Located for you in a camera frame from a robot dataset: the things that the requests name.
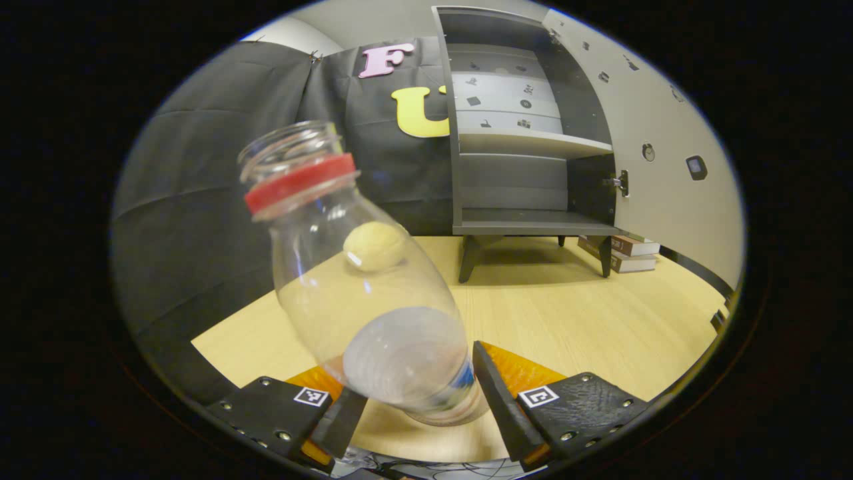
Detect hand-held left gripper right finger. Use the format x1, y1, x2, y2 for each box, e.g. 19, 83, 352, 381
470, 340, 658, 473

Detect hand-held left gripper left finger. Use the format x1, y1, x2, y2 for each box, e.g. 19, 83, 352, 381
203, 365, 369, 476

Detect clear plastic bottle red ring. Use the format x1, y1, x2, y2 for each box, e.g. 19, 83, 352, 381
237, 119, 491, 428

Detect grey cabinet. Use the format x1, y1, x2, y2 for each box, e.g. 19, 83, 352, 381
431, 5, 631, 285

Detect metal door hinge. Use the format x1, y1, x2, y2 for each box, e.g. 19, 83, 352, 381
602, 169, 630, 199

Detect grey book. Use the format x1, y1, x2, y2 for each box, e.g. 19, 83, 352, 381
577, 236, 658, 275

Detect brown book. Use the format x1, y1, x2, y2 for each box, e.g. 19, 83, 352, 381
609, 233, 662, 258

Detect black backdrop cloth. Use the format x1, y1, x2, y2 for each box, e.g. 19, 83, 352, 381
109, 36, 462, 402

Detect black floor cables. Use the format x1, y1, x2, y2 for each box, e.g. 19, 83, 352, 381
350, 452, 524, 480

